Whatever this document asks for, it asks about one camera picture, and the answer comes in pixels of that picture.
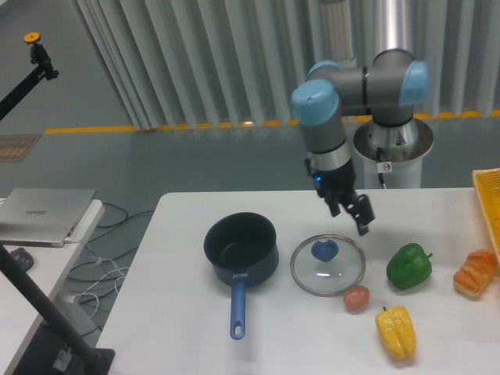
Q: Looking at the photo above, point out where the brown egg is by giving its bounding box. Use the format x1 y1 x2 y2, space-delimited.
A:
343 285 370 312

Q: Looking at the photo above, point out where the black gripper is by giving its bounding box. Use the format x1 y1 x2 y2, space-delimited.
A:
305 158 375 235

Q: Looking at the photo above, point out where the black cable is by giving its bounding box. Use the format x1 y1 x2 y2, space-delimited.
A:
66 201 156 298

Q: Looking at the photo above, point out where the yellow bell pepper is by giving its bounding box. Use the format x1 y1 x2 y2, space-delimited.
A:
375 306 416 361

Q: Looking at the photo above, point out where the white cable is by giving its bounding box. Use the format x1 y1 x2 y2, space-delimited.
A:
73 241 130 325

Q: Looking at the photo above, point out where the orange croissant bread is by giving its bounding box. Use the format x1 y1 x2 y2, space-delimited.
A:
453 249 499 299

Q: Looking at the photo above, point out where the black camera stand pole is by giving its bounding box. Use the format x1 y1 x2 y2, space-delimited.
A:
1 245 116 374

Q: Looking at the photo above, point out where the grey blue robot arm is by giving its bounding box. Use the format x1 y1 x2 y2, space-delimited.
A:
291 1 434 235

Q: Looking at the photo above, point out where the yellow plastic basket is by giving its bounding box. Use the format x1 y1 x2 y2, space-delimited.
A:
472 168 499 258

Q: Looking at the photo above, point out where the dark blue saucepan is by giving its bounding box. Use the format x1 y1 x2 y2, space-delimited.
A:
204 212 279 340

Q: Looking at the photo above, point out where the white side desk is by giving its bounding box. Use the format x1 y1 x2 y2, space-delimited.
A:
1 199 105 374

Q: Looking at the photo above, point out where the glass lid blue knob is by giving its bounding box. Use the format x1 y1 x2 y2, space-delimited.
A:
290 234 366 297

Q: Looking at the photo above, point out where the green bell pepper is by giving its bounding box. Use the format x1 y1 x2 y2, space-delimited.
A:
386 243 433 291

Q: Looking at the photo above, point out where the silver laptop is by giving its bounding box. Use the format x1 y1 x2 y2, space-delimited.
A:
1 187 95 247

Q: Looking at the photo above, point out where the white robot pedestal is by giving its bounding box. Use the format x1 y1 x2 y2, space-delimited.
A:
353 118 434 189

